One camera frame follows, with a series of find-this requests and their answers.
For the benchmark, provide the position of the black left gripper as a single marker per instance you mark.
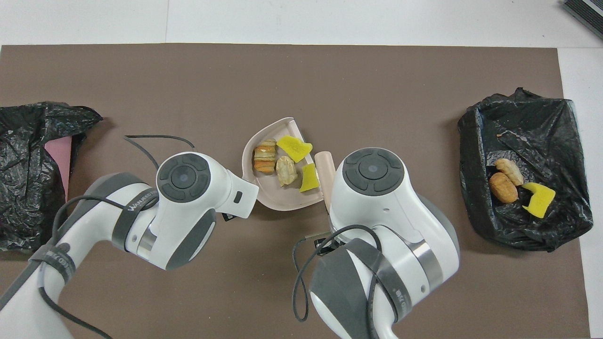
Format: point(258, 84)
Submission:
point(228, 216)

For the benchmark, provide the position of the toy croissant pastry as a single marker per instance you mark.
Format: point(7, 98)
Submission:
point(509, 170)
point(264, 157)

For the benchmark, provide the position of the beige brush with black bristles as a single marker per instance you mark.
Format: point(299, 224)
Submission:
point(325, 165)

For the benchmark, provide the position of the yellow sponge chunk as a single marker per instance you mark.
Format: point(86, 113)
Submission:
point(539, 201)
point(294, 147)
point(308, 178)

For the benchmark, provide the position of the crumpled black trash bag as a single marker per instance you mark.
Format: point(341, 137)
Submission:
point(23, 188)

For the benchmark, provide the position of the brown toy bread roll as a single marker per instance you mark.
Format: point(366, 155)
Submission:
point(503, 188)

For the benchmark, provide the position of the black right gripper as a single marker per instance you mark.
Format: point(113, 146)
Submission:
point(326, 246)

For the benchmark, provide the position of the black bag lined open bin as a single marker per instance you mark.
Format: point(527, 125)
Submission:
point(518, 117)

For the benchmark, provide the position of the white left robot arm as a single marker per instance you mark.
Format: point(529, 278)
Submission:
point(188, 207)

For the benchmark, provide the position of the beige plastic dustpan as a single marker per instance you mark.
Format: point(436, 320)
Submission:
point(278, 197)

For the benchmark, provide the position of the brown table mat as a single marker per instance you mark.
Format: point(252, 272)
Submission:
point(301, 75)

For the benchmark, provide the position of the pale toy pastry piece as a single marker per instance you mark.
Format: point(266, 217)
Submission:
point(286, 170)

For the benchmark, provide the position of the dark ribbed corner object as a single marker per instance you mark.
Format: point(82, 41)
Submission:
point(584, 12)

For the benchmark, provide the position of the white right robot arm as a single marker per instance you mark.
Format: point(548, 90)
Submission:
point(377, 212)

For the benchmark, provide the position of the pink plastic bin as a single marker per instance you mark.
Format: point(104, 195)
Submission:
point(59, 160)

